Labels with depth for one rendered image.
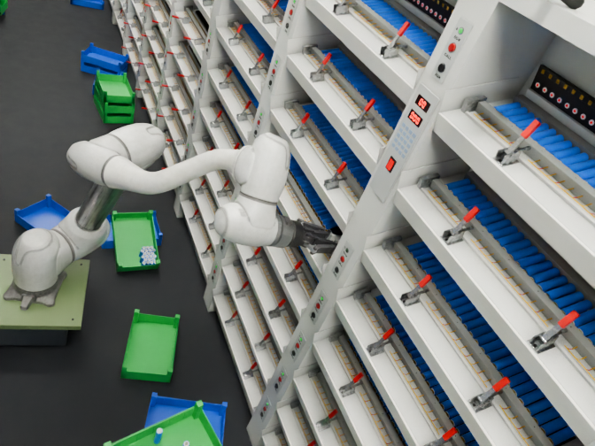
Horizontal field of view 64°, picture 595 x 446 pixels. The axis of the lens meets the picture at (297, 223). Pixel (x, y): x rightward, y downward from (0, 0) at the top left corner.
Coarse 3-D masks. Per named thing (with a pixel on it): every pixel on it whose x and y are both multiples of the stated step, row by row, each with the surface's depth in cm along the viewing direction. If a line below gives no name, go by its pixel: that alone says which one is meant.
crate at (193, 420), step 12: (192, 408) 149; (168, 420) 145; (180, 420) 150; (192, 420) 151; (204, 420) 150; (144, 432) 141; (168, 432) 146; (180, 432) 147; (192, 432) 148; (204, 432) 150; (108, 444) 131; (120, 444) 137; (132, 444) 140; (144, 444) 141; (156, 444) 142; (168, 444) 143; (180, 444) 144; (192, 444) 146; (204, 444) 147; (216, 444) 145
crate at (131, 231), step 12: (120, 216) 248; (132, 216) 252; (144, 216) 255; (120, 228) 247; (132, 228) 250; (144, 228) 253; (120, 240) 245; (132, 240) 247; (144, 240) 250; (120, 252) 242; (132, 252) 245; (156, 252) 246; (120, 264) 232; (132, 264) 242; (156, 264) 241
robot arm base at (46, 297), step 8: (64, 272) 198; (8, 288) 184; (16, 288) 183; (48, 288) 185; (56, 288) 190; (8, 296) 182; (16, 296) 183; (24, 296) 182; (32, 296) 182; (40, 296) 185; (48, 296) 186; (24, 304) 180; (48, 304) 185
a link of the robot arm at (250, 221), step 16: (240, 192) 121; (224, 208) 118; (240, 208) 118; (256, 208) 119; (272, 208) 121; (224, 224) 117; (240, 224) 117; (256, 224) 119; (272, 224) 122; (240, 240) 120; (256, 240) 121; (272, 240) 125
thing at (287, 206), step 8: (288, 192) 167; (280, 200) 164; (288, 200) 164; (280, 208) 166; (288, 208) 161; (296, 208) 161; (288, 216) 159; (296, 216) 159; (304, 216) 159; (304, 248) 151; (312, 256) 147; (320, 256) 147; (312, 264) 148; (320, 264) 145; (320, 272) 143
